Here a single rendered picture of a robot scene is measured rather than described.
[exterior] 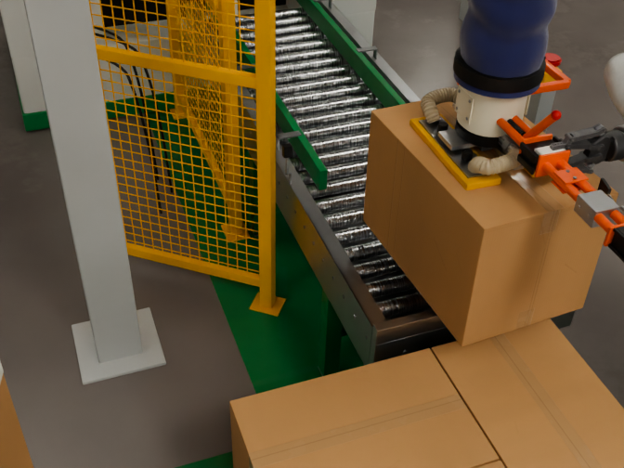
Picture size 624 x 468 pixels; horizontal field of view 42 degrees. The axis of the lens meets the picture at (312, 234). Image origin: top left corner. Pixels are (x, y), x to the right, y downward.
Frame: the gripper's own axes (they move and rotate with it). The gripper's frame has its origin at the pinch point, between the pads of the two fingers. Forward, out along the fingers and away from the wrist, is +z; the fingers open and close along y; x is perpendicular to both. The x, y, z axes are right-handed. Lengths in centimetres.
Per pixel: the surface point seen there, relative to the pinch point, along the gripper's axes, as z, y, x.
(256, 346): 52, 120, 70
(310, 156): 23, 56, 95
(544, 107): -51, 33, 68
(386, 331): 31, 60, 11
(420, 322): 20, 60, 11
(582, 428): -6, 66, -32
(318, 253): 34, 68, 58
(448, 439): 29, 66, -24
